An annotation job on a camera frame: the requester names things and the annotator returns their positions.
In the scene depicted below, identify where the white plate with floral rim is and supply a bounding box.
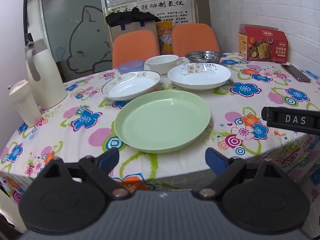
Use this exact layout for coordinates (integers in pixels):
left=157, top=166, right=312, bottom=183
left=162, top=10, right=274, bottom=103
left=101, top=71, right=162, bottom=101

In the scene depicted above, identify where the light green plate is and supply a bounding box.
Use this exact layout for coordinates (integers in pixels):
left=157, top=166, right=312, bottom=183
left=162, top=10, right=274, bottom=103
left=114, top=89, right=211, bottom=154

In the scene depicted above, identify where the cardboard box with black cloth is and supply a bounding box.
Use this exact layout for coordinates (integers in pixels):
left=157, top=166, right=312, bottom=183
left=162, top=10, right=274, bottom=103
left=110, top=21, right=157, bottom=46

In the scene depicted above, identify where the smartphone in clear case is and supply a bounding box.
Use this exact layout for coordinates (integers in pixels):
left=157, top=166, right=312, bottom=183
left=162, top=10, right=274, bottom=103
left=281, top=63, right=312, bottom=83

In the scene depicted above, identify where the small white tumbler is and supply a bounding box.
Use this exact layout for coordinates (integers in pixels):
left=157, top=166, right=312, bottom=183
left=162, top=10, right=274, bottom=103
left=8, top=79, right=42, bottom=127

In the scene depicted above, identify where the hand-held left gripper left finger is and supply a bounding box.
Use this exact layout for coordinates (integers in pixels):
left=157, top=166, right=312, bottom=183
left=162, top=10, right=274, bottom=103
left=41, top=147, right=132, bottom=201

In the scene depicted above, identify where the white wall poster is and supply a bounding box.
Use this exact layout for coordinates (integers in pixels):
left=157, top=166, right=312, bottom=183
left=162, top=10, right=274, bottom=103
left=104, top=0, right=195, bottom=38

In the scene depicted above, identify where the blue plastic bowl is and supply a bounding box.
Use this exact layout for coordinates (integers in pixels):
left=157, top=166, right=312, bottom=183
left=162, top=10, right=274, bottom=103
left=117, top=60, right=145, bottom=75

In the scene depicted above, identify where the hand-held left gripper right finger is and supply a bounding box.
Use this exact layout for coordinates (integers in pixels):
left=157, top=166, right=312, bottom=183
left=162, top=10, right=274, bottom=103
left=197, top=147, right=283, bottom=200

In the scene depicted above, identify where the white thermos kettle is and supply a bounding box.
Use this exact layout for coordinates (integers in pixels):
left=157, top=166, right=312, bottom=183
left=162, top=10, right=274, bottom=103
left=24, top=33, right=67, bottom=110

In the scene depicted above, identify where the white bowl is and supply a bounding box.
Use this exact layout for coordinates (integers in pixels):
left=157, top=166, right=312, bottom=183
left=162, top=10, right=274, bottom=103
left=144, top=54, right=179, bottom=75

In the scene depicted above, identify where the white plate with brown flowers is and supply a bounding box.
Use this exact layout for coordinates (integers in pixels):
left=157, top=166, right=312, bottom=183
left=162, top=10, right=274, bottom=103
left=167, top=63, right=232, bottom=90

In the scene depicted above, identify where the floral tablecloth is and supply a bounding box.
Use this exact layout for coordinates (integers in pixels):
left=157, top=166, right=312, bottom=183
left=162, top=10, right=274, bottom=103
left=0, top=52, right=320, bottom=205

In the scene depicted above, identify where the red cracker box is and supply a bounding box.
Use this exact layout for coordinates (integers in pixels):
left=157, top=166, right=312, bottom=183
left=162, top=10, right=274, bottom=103
left=237, top=24, right=288, bottom=63

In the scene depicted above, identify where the yellow snack packet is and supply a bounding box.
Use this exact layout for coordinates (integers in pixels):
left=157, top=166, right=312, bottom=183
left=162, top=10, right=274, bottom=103
left=155, top=21, right=173, bottom=55

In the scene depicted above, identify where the glass door with cat drawing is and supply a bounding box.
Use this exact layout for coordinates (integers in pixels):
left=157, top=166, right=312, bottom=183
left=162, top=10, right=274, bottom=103
left=37, top=0, right=113, bottom=82

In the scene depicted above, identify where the orange chair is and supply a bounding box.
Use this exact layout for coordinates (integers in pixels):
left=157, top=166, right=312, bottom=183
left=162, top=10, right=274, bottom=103
left=112, top=30, right=160, bottom=68
left=171, top=23, right=220, bottom=57

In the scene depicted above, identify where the stainless steel bowl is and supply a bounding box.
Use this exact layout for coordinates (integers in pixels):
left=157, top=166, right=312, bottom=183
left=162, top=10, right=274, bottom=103
left=184, top=51, right=225, bottom=65

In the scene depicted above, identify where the black framed panel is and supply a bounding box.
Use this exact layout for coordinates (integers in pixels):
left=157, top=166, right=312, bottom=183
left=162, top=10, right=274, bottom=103
left=0, top=0, right=29, bottom=85

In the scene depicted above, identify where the black cloth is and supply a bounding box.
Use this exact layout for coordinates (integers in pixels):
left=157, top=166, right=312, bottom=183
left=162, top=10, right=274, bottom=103
left=105, top=8, right=162, bottom=27

